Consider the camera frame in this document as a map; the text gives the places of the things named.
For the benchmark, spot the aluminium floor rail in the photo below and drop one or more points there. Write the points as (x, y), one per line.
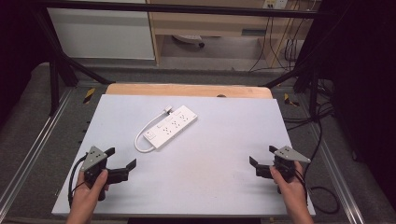
(34, 146)
(339, 180)

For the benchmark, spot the white cabinet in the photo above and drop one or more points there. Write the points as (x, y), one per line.
(102, 34)

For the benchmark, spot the black curtain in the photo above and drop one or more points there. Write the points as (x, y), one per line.
(364, 77)
(18, 53)

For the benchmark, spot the person's right hand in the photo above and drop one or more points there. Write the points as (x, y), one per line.
(294, 193)

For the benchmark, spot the white power strip under desk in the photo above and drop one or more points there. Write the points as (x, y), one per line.
(188, 39)

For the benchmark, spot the light wooden desk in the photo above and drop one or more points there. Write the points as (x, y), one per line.
(211, 21)

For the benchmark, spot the yellow black tape marker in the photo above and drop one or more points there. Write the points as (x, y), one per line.
(89, 95)
(290, 100)

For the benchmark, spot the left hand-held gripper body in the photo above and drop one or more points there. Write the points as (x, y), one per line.
(93, 158)

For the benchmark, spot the black metal frame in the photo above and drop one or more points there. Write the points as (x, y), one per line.
(174, 8)

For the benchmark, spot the wooden table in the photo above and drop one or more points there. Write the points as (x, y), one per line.
(186, 90)

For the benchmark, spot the white wall outlet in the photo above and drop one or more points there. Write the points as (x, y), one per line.
(275, 3)

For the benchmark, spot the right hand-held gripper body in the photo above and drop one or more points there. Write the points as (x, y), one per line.
(291, 154)

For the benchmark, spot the white power strip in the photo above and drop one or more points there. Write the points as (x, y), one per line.
(188, 39)
(171, 126)

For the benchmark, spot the person's left hand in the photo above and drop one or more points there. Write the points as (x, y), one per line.
(85, 196)

